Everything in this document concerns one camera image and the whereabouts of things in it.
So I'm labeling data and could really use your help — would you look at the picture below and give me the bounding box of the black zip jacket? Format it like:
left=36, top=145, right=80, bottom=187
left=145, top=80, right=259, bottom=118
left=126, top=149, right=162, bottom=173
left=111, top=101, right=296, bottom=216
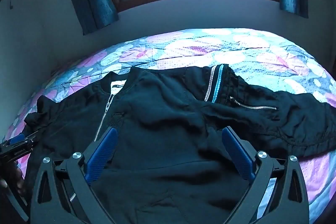
left=22, top=64, right=336, bottom=224

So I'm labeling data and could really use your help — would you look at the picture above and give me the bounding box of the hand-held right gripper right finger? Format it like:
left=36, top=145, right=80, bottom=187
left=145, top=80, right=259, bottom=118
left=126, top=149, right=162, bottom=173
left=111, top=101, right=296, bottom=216
left=222, top=126, right=310, bottom=224

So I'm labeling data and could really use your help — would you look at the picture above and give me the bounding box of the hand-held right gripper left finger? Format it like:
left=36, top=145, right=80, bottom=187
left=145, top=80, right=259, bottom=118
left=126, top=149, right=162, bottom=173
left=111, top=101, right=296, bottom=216
left=31, top=127, right=118, bottom=224

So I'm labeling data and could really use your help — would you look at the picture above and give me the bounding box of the floral bed sheet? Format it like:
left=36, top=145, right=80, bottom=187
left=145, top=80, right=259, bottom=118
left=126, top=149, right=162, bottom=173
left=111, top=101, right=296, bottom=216
left=0, top=27, right=336, bottom=224

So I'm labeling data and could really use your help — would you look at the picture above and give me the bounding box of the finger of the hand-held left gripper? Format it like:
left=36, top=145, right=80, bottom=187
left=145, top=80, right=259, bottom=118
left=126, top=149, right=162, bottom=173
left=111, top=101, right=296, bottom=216
left=5, top=132, right=40, bottom=147

